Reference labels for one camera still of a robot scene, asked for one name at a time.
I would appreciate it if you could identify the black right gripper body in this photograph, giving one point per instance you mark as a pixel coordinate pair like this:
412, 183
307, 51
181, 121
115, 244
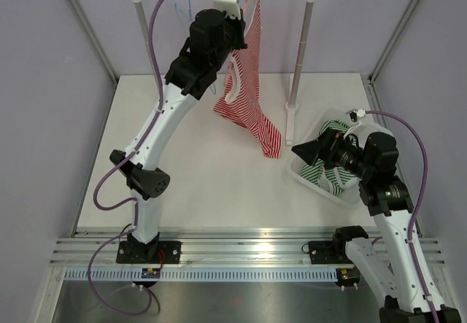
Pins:
342, 152

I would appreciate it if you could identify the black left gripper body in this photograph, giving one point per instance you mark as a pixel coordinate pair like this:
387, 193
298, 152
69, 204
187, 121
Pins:
232, 34

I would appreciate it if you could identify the green striped tank top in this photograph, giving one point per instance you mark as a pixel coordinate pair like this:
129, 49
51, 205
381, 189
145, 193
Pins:
334, 181

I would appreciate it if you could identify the blue wire hanger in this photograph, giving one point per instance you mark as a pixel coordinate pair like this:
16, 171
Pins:
185, 13

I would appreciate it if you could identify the red striped tank top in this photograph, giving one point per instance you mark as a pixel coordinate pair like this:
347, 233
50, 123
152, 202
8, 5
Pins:
240, 101

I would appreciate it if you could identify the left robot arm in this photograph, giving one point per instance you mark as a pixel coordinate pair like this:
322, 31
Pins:
213, 35

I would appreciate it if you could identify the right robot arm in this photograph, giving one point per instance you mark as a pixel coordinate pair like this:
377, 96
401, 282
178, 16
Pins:
403, 287

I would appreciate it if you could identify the white clothes rack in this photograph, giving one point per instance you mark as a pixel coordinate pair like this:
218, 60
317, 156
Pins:
291, 107

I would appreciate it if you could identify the clear plastic basket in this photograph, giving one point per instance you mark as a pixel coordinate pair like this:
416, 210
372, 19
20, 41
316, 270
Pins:
337, 119

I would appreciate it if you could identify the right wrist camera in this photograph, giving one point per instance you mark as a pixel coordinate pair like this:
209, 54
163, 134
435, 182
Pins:
357, 125

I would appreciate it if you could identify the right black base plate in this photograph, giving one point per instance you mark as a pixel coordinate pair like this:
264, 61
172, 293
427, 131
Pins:
324, 253

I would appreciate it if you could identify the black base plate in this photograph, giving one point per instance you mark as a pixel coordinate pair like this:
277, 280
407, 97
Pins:
165, 252
324, 253

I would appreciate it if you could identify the white slotted cable duct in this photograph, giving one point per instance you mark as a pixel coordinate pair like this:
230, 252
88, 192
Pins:
203, 274

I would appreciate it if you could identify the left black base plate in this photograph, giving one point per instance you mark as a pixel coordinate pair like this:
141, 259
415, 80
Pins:
165, 252

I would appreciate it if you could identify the aluminium mounting rail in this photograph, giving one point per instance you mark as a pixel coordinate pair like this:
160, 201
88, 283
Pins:
224, 247

